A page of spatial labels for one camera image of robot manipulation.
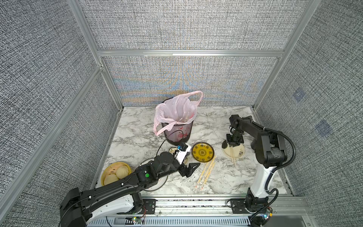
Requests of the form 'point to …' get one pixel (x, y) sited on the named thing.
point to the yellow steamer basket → (114, 171)
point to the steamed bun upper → (122, 171)
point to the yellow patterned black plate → (203, 152)
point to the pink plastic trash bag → (181, 109)
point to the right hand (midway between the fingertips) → (231, 141)
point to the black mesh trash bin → (179, 134)
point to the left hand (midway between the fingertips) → (197, 159)
